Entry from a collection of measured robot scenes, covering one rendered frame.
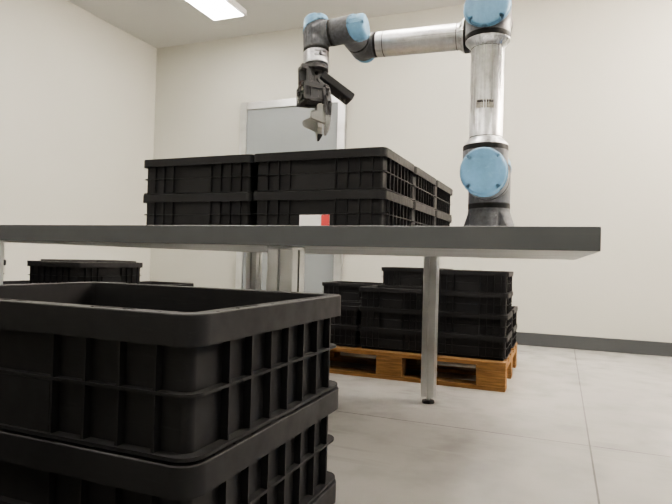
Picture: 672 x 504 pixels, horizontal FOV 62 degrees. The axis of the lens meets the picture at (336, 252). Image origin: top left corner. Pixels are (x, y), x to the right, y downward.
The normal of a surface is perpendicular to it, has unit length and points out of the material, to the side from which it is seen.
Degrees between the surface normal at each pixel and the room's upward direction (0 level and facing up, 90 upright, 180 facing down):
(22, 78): 90
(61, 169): 90
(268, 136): 90
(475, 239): 90
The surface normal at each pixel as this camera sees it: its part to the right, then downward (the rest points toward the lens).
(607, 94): -0.37, -0.02
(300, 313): 0.93, 0.02
